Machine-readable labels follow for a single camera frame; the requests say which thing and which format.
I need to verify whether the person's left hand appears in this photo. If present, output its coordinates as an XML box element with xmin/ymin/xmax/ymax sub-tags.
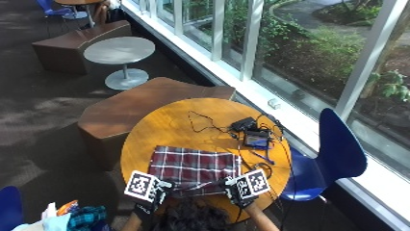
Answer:
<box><xmin>131</xmin><ymin>179</ymin><xmax>177</xmax><ymax>223</ymax></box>

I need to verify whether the person's right hand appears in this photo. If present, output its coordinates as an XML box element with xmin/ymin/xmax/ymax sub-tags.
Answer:
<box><xmin>219</xmin><ymin>176</ymin><xmax>259</xmax><ymax>210</ymax></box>

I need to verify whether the red plaid cloth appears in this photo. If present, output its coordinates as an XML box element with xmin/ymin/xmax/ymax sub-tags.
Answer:
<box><xmin>147</xmin><ymin>144</ymin><xmax>243</xmax><ymax>198</ymax></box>

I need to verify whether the white marker cube left glove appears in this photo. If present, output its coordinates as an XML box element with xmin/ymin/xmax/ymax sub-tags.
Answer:
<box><xmin>122</xmin><ymin>169</ymin><xmax>161</xmax><ymax>204</ymax></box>

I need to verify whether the white marker cube glove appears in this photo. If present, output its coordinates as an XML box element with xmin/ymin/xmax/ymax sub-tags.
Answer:
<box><xmin>231</xmin><ymin>168</ymin><xmax>271</xmax><ymax>198</ymax></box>
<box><xmin>122</xmin><ymin>169</ymin><xmax>161</xmax><ymax>204</ymax></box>

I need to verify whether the white marker cube right glove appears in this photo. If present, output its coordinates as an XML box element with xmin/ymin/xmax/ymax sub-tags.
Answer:
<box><xmin>231</xmin><ymin>168</ymin><xmax>271</xmax><ymax>198</ymax></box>

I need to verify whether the blue pen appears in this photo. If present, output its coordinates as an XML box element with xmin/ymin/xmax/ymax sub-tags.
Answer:
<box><xmin>250</xmin><ymin>150</ymin><xmax>277</xmax><ymax>167</ymax></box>

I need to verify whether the black device with blue screen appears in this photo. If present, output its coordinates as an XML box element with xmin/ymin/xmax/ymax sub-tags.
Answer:
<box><xmin>242</xmin><ymin>129</ymin><xmax>273</xmax><ymax>150</ymax></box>

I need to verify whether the black power box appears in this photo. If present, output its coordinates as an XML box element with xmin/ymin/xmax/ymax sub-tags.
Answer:
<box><xmin>229</xmin><ymin>116</ymin><xmax>258</xmax><ymax>133</ymax></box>

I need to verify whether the teal plaid garment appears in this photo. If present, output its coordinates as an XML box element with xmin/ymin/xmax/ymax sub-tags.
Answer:
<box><xmin>65</xmin><ymin>205</ymin><xmax>107</xmax><ymax>231</ymax></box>

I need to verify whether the orange packet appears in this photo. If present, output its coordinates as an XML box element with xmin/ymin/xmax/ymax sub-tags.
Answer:
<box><xmin>54</xmin><ymin>199</ymin><xmax>81</xmax><ymax>217</ymax></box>

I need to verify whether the large brown bench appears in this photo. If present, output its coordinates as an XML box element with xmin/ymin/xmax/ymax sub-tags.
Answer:
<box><xmin>77</xmin><ymin>76</ymin><xmax>237</xmax><ymax>171</ymax></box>

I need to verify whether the small white window latch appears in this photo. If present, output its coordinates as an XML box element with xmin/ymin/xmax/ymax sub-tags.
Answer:
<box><xmin>266</xmin><ymin>98</ymin><xmax>282</xmax><ymax>111</ymax></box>

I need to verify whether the blue plastic chair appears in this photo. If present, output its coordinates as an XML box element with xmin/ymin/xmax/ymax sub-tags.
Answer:
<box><xmin>34</xmin><ymin>0</ymin><xmax>74</xmax><ymax>18</ymax></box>
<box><xmin>279</xmin><ymin>107</ymin><xmax>368</xmax><ymax>203</ymax></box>
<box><xmin>0</xmin><ymin>185</ymin><xmax>25</xmax><ymax>231</ymax></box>

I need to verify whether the grey round side table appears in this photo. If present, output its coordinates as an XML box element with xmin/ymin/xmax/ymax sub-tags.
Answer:
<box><xmin>82</xmin><ymin>36</ymin><xmax>157</xmax><ymax>91</ymax></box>

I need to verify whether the small brown bench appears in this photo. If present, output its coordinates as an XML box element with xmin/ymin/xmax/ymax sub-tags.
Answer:
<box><xmin>30</xmin><ymin>19</ymin><xmax>134</xmax><ymax>77</ymax></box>

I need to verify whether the black bag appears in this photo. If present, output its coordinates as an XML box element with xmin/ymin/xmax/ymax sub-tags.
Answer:
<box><xmin>105</xmin><ymin>7</ymin><xmax>127</xmax><ymax>24</ymax></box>

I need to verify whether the wooden table with white leg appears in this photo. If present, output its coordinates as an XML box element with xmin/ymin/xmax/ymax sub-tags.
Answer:
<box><xmin>53</xmin><ymin>0</ymin><xmax>105</xmax><ymax>29</ymax></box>

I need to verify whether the black cable bundle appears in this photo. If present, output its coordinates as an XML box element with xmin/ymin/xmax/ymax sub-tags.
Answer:
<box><xmin>237</xmin><ymin>113</ymin><xmax>297</xmax><ymax>206</ymax></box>

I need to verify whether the thin black looped cable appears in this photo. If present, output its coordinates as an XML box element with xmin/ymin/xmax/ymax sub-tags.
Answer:
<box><xmin>187</xmin><ymin>110</ymin><xmax>235</xmax><ymax>135</ymax></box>

